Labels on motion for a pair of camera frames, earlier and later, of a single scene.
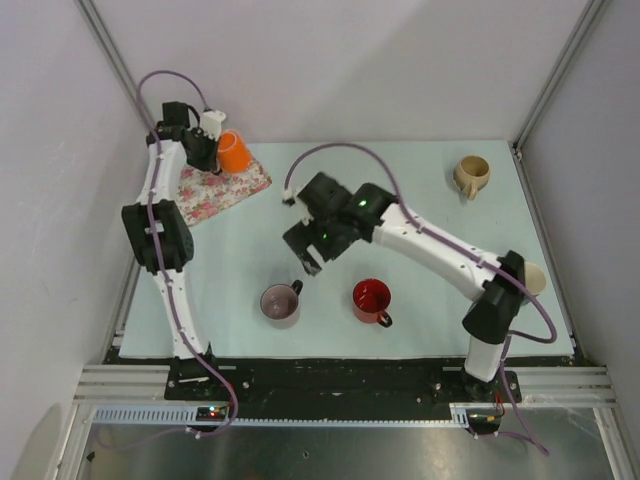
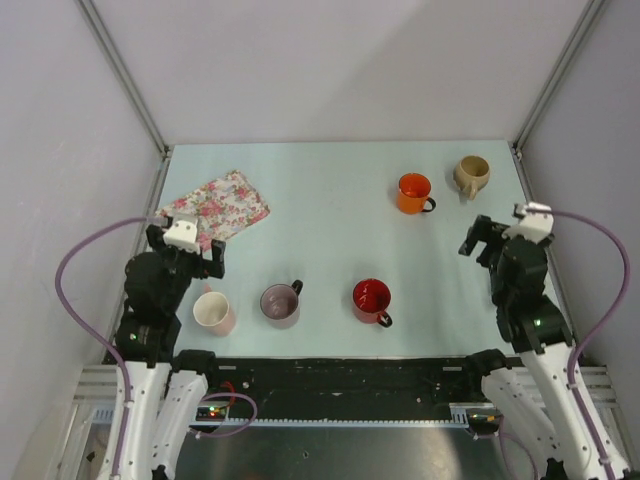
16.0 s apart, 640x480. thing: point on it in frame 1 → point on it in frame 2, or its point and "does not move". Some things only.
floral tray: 201,194 → 224,207
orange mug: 233,155 → 413,191
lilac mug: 280,304 does not move
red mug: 371,298 does not move
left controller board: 211,413 does not move
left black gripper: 210,162 → 204,268
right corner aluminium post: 556,78 does not move
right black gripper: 301,236 → 479,231
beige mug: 471,175 does not move
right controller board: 483,420 does not move
